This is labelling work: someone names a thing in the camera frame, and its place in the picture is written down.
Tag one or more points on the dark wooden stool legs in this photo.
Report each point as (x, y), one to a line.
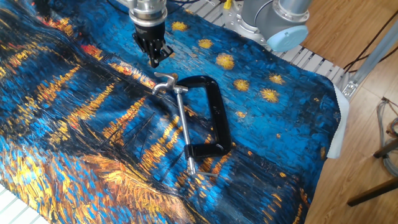
(373, 191)

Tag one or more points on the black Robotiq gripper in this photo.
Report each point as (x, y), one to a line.
(149, 32)

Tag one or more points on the white cloth under tablecloth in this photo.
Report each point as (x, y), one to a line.
(340, 124)

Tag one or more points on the blue and orange painted tablecloth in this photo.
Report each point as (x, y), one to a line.
(93, 140)

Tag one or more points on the aluminium frame post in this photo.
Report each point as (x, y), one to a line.
(373, 56)

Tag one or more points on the yellow plastic item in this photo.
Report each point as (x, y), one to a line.
(227, 4)

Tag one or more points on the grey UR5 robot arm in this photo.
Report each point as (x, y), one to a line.
(280, 21)

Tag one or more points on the black C-clamp with steel screw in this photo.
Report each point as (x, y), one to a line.
(219, 118)

